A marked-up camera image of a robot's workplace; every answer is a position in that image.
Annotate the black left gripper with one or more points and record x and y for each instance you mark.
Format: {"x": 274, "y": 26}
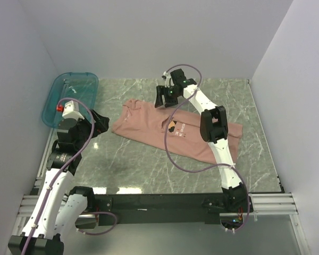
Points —
{"x": 101, "y": 124}

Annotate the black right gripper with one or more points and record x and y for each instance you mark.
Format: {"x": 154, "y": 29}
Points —
{"x": 161, "y": 91}

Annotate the pink t shirt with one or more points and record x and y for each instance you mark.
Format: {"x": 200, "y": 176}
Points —
{"x": 141, "y": 121}

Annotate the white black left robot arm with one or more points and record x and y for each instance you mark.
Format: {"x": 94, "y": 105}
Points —
{"x": 53, "y": 217}

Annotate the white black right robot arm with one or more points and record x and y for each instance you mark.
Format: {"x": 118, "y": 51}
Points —
{"x": 213, "y": 130}

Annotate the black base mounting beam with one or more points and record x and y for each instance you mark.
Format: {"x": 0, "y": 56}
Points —
{"x": 169, "y": 208}

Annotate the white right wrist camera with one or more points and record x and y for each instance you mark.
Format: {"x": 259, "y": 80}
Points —
{"x": 167, "y": 79}

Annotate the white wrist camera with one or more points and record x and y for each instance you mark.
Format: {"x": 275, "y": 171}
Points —
{"x": 167, "y": 79}
{"x": 70, "y": 110}

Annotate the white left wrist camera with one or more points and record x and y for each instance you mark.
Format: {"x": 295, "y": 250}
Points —
{"x": 70, "y": 110}

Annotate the aluminium frame rail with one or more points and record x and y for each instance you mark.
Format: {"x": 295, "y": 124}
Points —
{"x": 263, "y": 204}

